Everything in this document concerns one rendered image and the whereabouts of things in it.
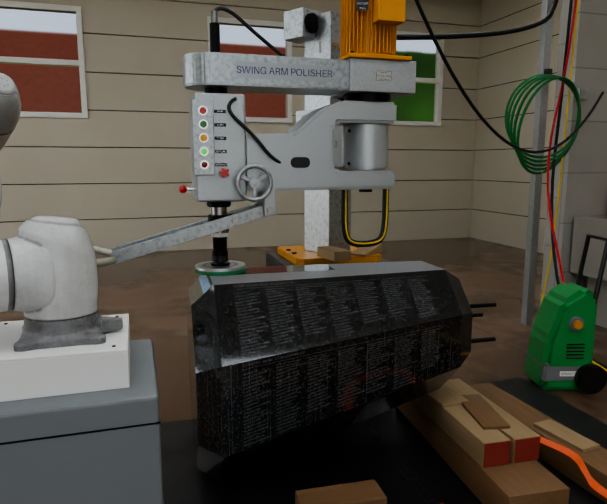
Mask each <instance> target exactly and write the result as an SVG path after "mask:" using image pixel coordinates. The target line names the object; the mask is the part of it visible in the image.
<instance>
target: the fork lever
mask: <svg viewBox="0 0 607 504"><path fill-rule="evenodd" d="M267 212H268V213H269V214H273V213H274V212H275V210H274V207H270V206H269V207H268V208H267ZM227 214H232V215H229V216H226V217H223V218H219V219H216V220H213V221H210V222H208V219H205V220H201V221H198V222H195V223H192V224H188V225H185V226H182V227H179V228H175V229H172V230H169V231H166V232H162V233H159V234H156V235H153V236H149V237H146V238H143V239H140V240H136V241H133V242H130V243H127V244H123V245H120V246H117V247H114V248H111V250H112V252H110V255H111V256H115V257H116V258H117V262H116V263H114V264H118V263H121V262H124V261H127V260H131V259H134V258H137V257H140V256H143V255H146V254H150V253H153V252H156V251H159V250H162V249H165V248H169V247H172V246H175V245H178V244H181V243H184V242H188V241H191V240H194V239H197V238H200V237H204V236H207V235H210V234H213V233H216V232H219V231H223V230H226V229H229V228H232V227H235V226H238V225H242V224H245V223H248V222H251V221H254V220H257V219H261V218H264V217H267V216H264V201H263V202H260V203H257V204H253V205H250V206H247V207H244V208H240V209H237V210H234V211H231V212H227Z"/></svg>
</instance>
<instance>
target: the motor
mask: <svg viewBox="0 0 607 504"><path fill-rule="evenodd" d="M405 7H406V0H341V27H340V58H339V59H343V60H347V59H350V58H365V59H382V60H399V61H411V60H412V56H409V54H406V55H405V56H398V55H396V37H397V26H398V25H400V24H402V23H404V22H405Z"/></svg>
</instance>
